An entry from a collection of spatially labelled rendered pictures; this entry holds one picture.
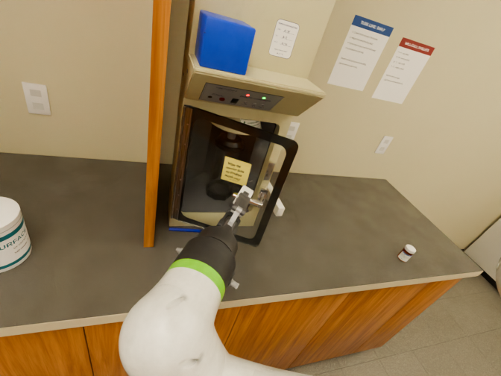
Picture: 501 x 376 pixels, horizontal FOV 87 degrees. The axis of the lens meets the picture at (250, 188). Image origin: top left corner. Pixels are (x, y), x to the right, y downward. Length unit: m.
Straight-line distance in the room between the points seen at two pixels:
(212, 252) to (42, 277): 0.57
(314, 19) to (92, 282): 0.88
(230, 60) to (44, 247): 0.72
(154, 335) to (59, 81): 1.03
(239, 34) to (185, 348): 0.53
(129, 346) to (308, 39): 0.71
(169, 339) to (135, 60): 0.98
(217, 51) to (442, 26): 1.24
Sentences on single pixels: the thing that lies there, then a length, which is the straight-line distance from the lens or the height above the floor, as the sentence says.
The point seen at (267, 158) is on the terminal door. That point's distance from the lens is 0.71.
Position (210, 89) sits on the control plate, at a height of 1.46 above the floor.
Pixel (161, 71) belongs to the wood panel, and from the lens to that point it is 0.62.
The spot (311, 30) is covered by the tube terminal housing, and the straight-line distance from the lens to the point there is 0.77.
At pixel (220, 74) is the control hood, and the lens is 0.60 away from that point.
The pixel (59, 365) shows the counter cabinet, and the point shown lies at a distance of 1.13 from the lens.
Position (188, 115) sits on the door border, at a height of 1.37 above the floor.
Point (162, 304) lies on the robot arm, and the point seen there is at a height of 1.34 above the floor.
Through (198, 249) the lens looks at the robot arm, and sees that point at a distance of 0.42.
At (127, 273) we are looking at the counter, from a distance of 0.87.
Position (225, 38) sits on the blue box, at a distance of 0.60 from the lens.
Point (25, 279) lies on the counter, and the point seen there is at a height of 0.94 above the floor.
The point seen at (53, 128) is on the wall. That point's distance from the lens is 1.31.
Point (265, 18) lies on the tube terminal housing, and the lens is 0.72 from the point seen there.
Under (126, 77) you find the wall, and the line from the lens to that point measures 1.17.
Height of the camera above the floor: 1.65
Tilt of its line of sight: 34 degrees down
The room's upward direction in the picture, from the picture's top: 18 degrees clockwise
